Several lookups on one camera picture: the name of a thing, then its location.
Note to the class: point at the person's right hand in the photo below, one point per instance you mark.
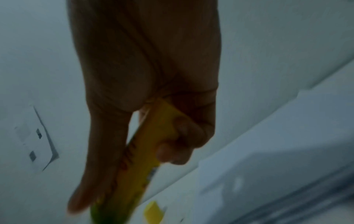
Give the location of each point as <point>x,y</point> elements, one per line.
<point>144,48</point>

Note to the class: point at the yellow glue stick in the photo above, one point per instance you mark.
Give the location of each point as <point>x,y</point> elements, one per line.
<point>141,168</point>

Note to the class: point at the glued white paper sheet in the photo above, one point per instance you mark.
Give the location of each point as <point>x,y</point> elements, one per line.
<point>276,144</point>

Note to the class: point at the yellow glue cap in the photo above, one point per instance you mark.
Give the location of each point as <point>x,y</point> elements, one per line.
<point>154,212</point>

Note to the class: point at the white wall sheet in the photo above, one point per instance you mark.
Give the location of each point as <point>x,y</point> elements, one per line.
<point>33,140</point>

